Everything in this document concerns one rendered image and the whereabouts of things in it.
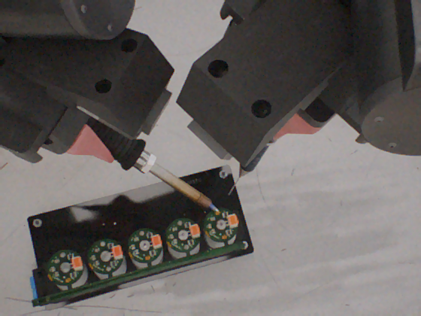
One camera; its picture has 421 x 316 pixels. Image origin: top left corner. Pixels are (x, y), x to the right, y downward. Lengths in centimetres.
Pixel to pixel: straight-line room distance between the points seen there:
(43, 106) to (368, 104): 23
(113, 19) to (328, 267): 33
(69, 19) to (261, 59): 10
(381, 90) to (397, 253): 39
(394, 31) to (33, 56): 21
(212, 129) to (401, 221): 36
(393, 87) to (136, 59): 16
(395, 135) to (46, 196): 41
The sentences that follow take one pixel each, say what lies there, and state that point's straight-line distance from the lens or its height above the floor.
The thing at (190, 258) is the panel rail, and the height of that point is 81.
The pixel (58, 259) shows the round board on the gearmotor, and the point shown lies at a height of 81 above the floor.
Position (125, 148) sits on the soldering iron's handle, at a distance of 63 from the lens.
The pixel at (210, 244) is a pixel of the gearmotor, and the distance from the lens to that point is 68.
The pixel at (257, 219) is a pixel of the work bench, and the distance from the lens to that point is 73.
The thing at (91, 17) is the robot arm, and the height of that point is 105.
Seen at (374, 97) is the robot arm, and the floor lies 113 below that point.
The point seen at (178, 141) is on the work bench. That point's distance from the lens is 74.
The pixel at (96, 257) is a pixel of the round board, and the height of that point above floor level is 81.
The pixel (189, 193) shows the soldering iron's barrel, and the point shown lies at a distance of 65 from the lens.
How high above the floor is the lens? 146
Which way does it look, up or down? 75 degrees down
